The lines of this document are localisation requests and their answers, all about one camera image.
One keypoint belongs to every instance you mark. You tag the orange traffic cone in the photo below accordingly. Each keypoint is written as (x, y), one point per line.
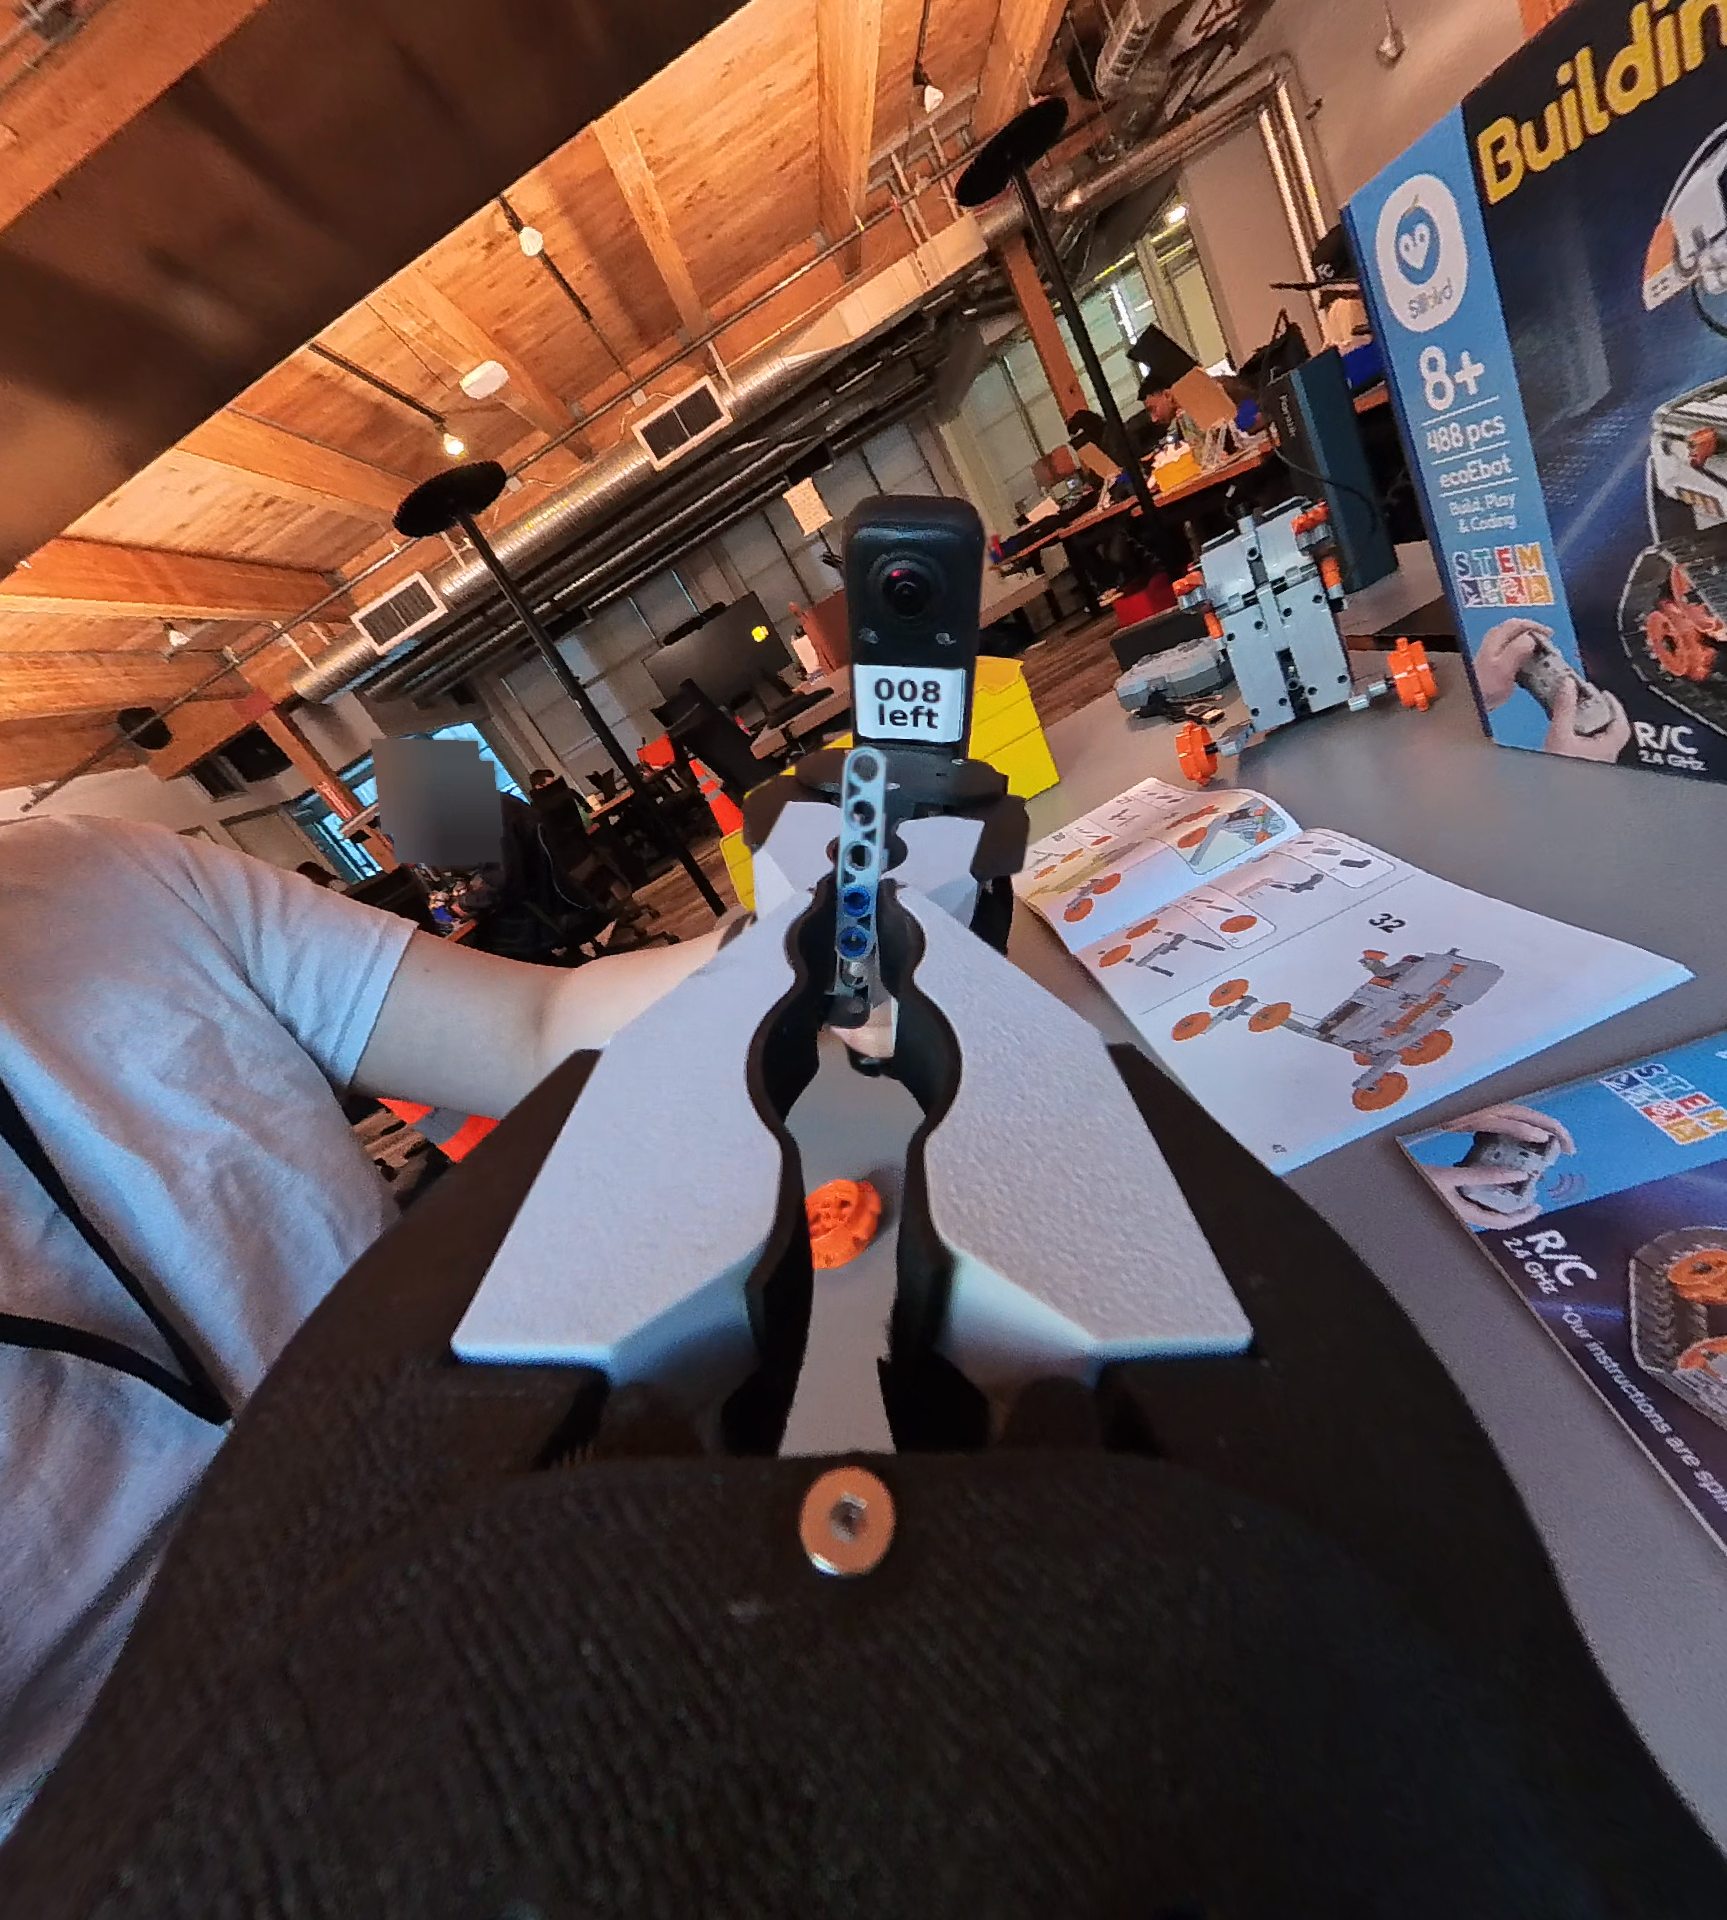
(723, 810)

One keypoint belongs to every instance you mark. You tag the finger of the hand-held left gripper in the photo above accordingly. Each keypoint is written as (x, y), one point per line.
(798, 847)
(952, 864)

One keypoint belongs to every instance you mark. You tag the orange gear wheel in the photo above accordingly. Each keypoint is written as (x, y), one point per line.
(840, 1222)

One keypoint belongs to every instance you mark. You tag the yellow plastic bin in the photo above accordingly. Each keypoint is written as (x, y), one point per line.
(1011, 721)

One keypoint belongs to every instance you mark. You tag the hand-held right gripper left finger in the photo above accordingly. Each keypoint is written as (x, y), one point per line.
(621, 1197)

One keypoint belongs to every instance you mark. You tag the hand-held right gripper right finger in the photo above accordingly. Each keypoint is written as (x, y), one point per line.
(1072, 1197)

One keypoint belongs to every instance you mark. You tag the red bag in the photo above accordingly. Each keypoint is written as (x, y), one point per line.
(1144, 602)

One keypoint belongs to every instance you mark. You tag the grey remote controller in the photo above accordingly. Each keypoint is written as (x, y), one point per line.
(1162, 682)

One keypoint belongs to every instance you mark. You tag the black pole stand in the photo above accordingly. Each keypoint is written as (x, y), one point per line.
(1011, 153)
(453, 497)

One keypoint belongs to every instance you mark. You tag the white open instruction booklet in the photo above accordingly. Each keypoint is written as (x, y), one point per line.
(1479, 962)

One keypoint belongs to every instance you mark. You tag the blue kit manual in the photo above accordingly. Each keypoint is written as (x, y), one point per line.
(1704, 1348)

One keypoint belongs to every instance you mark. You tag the grey desk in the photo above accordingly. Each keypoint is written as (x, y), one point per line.
(1628, 898)

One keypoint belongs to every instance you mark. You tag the flat black box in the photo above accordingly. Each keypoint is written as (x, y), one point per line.
(1148, 638)

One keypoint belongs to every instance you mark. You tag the person's white t-shirt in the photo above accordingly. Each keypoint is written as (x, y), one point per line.
(129, 975)

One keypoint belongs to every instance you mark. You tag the black upright device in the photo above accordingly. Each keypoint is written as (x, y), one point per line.
(1337, 465)

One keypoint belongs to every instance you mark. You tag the grey perforated brick beam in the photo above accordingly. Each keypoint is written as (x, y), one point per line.
(860, 983)

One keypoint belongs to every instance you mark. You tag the grey orange brick robot model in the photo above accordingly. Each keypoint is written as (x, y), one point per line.
(1270, 631)

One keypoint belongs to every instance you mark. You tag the person's left hand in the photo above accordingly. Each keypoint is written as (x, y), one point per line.
(872, 1038)

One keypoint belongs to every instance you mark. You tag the white air vent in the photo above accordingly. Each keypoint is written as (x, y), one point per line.
(395, 615)
(686, 422)

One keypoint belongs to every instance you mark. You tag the long wooden-top desk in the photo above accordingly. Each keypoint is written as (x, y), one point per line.
(1105, 518)

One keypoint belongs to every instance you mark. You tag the black monitor screen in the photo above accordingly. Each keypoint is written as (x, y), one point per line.
(712, 644)

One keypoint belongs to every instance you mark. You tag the blue robot kit box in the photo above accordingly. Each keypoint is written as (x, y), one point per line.
(1555, 302)

